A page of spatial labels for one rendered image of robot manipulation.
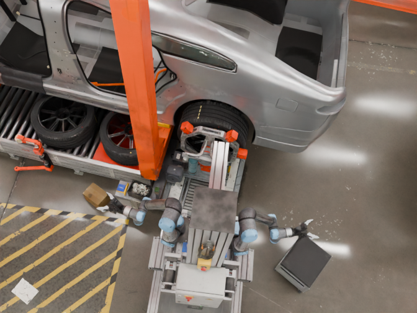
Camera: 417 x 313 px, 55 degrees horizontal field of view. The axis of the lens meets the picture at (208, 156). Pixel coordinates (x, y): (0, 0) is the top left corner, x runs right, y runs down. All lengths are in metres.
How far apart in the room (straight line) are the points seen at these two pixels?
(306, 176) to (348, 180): 0.50
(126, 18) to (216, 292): 1.86
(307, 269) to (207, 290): 1.39
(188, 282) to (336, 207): 2.33
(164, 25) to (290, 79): 1.05
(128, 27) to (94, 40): 2.30
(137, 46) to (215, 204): 1.01
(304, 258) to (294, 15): 2.70
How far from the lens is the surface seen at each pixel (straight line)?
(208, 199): 2.25
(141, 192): 3.89
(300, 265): 4.03
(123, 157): 4.16
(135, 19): 2.28
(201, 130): 3.52
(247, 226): 2.82
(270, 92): 3.27
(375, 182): 5.06
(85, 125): 4.37
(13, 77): 4.38
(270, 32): 4.67
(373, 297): 4.60
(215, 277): 2.94
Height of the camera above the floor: 4.10
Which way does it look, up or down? 61 degrees down
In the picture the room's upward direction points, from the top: 8 degrees clockwise
